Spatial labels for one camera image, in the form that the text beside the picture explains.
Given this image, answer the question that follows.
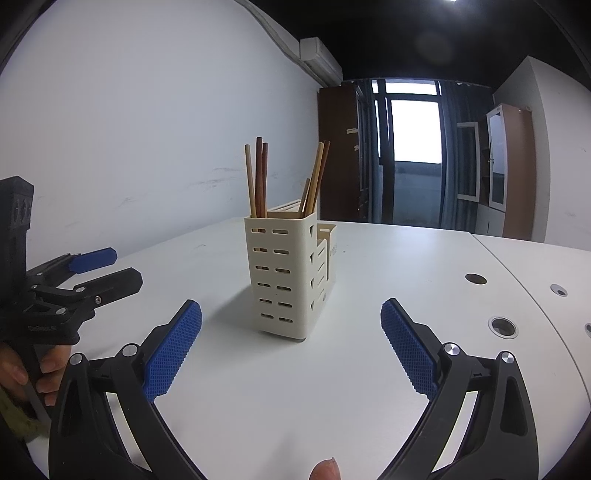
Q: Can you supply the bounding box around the person's right hand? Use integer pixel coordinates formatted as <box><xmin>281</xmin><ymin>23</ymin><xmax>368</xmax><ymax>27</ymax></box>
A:
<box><xmin>309</xmin><ymin>457</ymin><xmax>342</xmax><ymax>480</ymax></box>

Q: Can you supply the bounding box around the white wall air conditioner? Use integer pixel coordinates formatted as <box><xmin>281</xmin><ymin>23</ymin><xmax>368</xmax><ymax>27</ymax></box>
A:
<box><xmin>299</xmin><ymin>37</ymin><xmax>343</xmax><ymax>86</ymax></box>

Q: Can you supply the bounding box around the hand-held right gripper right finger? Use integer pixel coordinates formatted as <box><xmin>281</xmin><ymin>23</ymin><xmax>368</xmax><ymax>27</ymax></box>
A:
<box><xmin>379</xmin><ymin>298</ymin><xmax>540</xmax><ymax>480</ymax></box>

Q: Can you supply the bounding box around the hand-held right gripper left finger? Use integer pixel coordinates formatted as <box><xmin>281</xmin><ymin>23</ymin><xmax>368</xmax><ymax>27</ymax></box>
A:
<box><xmin>48</xmin><ymin>299</ymin><xmax>208</xmax><ymax>480</ymax></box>

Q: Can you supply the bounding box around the white low cabinet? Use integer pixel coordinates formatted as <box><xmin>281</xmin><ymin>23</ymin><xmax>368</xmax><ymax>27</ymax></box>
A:
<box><xmin>475</xmin><ymin>203</ymin><xmax>506</xmax><ymax>237</ymax></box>

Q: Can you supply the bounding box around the person's left hand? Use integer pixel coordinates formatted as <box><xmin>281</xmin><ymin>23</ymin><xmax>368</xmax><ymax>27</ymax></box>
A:
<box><xmin>0</xmin><ymin>342</ymin><xmax>71</xmax><ymax>407</ymax></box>

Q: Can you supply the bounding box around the white framed open window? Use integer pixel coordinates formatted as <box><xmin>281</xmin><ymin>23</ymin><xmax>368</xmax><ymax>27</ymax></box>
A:
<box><xmin>456</xmin><ymin>121</ymin><xmax>481</xmax><ymax>200</ymax></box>

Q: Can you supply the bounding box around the wooden cabinet with glass door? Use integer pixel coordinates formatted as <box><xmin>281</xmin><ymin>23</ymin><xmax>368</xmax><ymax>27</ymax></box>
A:
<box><xmin>485</xmin><ymin>103</ymin><xmax>536</xmax><ymax>240</ymax></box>

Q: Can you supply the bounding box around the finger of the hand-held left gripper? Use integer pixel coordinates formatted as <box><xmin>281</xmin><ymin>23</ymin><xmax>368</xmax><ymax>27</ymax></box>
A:
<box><xmin>34</xmin><ymin>267</ymin><xmax>144</xmax><ymax>315</ymax></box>
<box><xmin>28</xmin><ymin>247</ymin><xmax>118</xmax><ymax>284</ymax></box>

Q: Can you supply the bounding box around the white wall pipe conduit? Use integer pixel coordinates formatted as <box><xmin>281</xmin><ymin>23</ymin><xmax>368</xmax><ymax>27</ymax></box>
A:
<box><xmin>238</xmin><ymin>0</ymin><xmax>308</xmax><ymax>61</ymax></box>

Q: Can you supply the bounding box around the cream plastic utensil holder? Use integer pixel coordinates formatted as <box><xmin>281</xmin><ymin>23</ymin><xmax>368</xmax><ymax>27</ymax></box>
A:
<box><xmin>244</xmin><ymin>198</ymin><xmax>338</xmax><ymax>343</ymax></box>

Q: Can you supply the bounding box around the dark brown wardrobe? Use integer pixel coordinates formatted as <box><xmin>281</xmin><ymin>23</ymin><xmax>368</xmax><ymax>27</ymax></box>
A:
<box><xmin>318</xmin><ymin>85</ymin><xmax>372</xmax><ymax>222</ymax></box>

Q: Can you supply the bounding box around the blue curtain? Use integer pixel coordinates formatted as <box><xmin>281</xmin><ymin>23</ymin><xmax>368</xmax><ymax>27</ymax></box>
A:
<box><xmin>436</xmin><ymin>80</ymin><xmax>495</xmax><ymax>229</ymax></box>
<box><xmin>358</xmin><ymin>80</ymin><xmax>384</xmax><ymax>223</ymax></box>

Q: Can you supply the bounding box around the glass balcony door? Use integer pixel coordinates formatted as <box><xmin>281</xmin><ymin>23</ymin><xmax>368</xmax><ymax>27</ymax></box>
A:
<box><xmin>372</xmin><ymin>78</ymin><xmax>444</xmax><ymax>227</ymax></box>

